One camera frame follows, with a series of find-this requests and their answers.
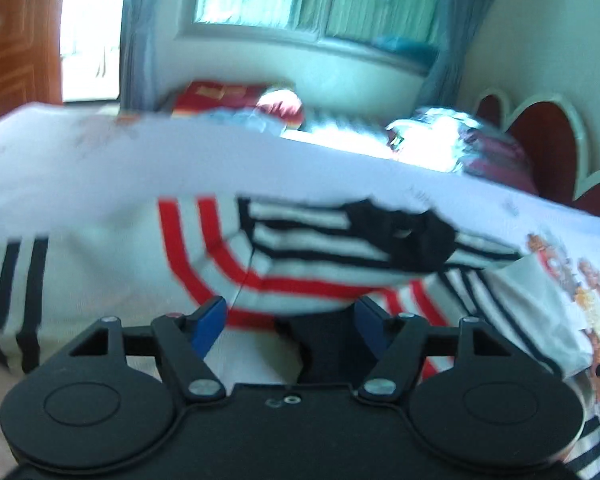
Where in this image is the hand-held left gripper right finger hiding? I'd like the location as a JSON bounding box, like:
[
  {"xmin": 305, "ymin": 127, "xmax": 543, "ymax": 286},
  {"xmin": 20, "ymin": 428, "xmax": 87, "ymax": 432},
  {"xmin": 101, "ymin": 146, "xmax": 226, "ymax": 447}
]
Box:
[{"xmin": 355, "ymin": 295, "xmax": 527, "ymax": 405}]

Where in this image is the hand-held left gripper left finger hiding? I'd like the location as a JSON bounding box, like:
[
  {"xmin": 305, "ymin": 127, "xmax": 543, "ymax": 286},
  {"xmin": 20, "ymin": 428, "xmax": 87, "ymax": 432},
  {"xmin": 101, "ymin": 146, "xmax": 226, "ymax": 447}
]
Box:
[{"xmin": 69, "ymin": 295, "xmax": 228, "ymax": 405}]

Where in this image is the red black white striped sweater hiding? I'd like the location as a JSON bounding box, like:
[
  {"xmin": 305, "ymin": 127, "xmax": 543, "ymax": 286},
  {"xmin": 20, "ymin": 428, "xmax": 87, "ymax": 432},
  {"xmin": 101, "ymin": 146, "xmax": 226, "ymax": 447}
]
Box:
[{"xmin": 0, "ymin": 195, "xmax": 600, "ymax": 480}]

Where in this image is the white floral bed sheet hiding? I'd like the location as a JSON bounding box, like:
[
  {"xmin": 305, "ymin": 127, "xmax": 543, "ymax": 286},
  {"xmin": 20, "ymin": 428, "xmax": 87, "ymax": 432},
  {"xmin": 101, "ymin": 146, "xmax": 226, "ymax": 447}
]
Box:
[{"xmin": 0, "ymin": 102, "xmax": 600, "ymax": 480}]

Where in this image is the pile of folded bedding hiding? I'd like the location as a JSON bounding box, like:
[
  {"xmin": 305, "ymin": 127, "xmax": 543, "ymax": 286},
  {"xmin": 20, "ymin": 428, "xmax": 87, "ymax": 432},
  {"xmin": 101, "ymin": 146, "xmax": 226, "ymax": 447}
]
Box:
[{"xmin": 384, "ymin": 106, "xmax": 540, "ymax": 195}]

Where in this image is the light blue cloth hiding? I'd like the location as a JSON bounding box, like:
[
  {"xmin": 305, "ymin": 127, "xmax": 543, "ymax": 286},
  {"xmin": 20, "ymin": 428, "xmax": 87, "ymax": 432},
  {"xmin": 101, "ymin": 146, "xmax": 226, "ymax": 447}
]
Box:
[{"xmin": 197, "ymin": 107, "xmax": 283, "ymax": 136}]

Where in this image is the red heart-shaped headboard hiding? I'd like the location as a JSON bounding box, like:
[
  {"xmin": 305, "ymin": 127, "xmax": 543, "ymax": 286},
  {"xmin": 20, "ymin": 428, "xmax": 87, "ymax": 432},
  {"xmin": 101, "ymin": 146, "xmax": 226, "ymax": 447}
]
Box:
[{"xmin": 472, "ymin": 87, "xmax": 600, "ymax": 222}]

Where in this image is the red folded blanket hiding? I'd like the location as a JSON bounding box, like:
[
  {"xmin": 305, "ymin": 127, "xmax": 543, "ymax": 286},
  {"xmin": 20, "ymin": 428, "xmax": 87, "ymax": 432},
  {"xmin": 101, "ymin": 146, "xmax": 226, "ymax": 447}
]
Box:
[{"xmin": 171, "ymin": 80, "xmax": 277, "ymax": 117}]

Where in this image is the blue curtain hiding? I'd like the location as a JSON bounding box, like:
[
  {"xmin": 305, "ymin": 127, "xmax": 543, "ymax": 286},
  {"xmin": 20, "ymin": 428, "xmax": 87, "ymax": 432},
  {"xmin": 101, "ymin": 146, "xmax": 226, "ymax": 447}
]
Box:
[
  {"xmin": 419, "ymin": 0, "xmax": 508, "ymax": 111},
  {"xmin": 119, "ymin": 0, "xmax": 202, "ymax": 112}
]

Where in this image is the window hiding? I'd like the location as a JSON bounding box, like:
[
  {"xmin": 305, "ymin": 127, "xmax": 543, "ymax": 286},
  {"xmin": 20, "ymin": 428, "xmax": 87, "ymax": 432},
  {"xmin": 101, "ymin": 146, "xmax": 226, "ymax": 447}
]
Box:
[{"xmin": 191, "ymin": 0, "xmax": 445, "ymax": 70}]

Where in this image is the wooden door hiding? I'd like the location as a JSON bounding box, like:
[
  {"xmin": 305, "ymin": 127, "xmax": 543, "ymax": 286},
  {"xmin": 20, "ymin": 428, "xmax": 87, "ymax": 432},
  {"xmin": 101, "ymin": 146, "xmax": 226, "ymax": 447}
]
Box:
[{"xmin": 0, "ymin": 0, "xmax": 70, "ymax": 132}]

